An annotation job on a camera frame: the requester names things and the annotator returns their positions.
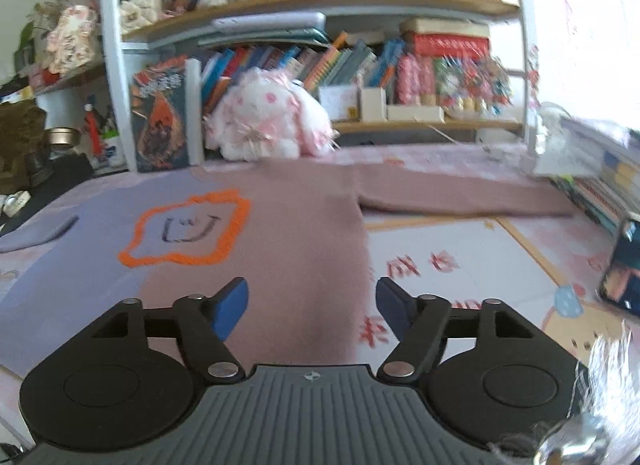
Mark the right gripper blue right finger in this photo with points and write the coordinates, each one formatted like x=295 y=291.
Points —
x=397 y=307

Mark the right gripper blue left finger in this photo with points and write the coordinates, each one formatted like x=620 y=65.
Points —
x=229 y=305

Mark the purple and pink sweater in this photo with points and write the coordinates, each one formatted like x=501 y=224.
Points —
x=293 y=229

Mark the pink checkered desk mat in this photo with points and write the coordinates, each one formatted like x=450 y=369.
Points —
x=547 y=268

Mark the white pen holder cup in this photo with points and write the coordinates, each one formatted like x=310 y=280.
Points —
x=113 y=151

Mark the pink white plush bunny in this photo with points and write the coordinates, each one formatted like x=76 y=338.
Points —
x=266 y=114

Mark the red tassel pendant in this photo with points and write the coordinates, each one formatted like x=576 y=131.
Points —
x=92 y=127

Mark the Harry Potter book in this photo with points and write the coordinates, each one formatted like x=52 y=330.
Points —
x=166 y=115

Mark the white wristwatch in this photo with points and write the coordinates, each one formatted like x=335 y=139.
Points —
x=12 y=204

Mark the metal bowl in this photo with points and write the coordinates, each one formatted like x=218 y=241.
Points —
x=62 y=138

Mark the olive brown jacket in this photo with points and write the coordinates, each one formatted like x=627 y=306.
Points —
x=21 y=133

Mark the stack of books on desk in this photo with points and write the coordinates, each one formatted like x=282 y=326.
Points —
x=594 y=162

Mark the white metal bookshelf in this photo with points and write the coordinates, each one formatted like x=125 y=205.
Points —
x=311 y=22

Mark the pink bunny charm ornament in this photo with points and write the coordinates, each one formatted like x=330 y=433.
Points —
x=72 y=44

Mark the cream quilted pearl handbag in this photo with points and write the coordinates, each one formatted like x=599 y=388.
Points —
x=136 y=14

